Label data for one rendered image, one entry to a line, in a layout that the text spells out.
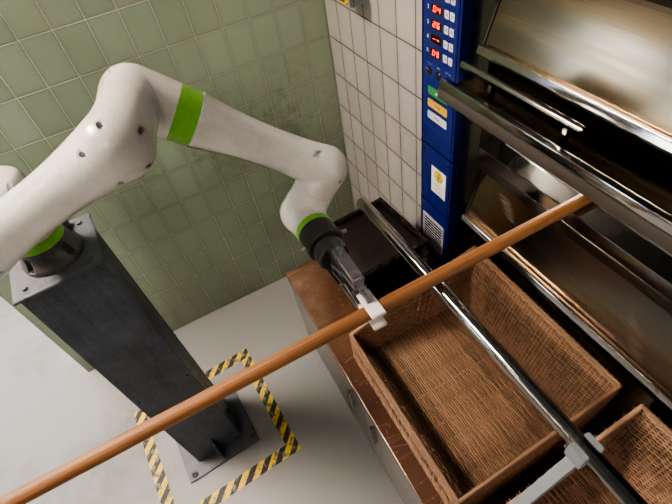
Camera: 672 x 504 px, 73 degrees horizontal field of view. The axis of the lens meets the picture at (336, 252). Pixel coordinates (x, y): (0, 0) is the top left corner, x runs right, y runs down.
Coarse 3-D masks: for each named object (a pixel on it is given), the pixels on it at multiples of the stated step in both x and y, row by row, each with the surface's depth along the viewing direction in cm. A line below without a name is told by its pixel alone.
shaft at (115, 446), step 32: (544, 224) 99; (480, 256) 95; (416, 288) 92; (352, 320) 89; (288, 352) 86; (224, 384) 84; (160, 416) 81; (96, 448) 79; (128, 448) 80; (32, 480) 77; (64, 480) 77
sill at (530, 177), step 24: (504, 144) 123; (504, 168) 118; (528, 168) 115; (528, 192) 113; (552, 192) 108; (576, 216) 102; (600, 216) 101; (600, 240) 99; (624, 240) 96; (624, 264) 96; (648, 264) 91
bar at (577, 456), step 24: (432, 288) 96; (456, 312) 91; (480, 336) 87; (504, 360) 83; (528, 384) 79; (552, 408) 76; (576, 432) 73; (576, 456) 71; (600, 456) 70; (552, 480) 75; (600, 480) 69; (624, 480) 68
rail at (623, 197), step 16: (448, 80) 101; (464, 96) 96; (480, 112) 93; (496, 112) 90; (512, 128) 87; (528, 128) 85; (544, 144) 82; (560, 160) 80; (576, 160) 78; (592, 176) 75; (608, 176) 74; (608, 192) 73; (624, 192) 71; (640, 208) 69; (656, 208) 68; (656, 224) 68
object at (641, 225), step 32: (448, 96) 101; (480, 96) 99; (544, 96) 99; (544, 128) 89; (608, 128) 89; (544, 160) 83; (608, 160) 81; (640, 160) 81; (640, 192) 74; (640, 224) 70
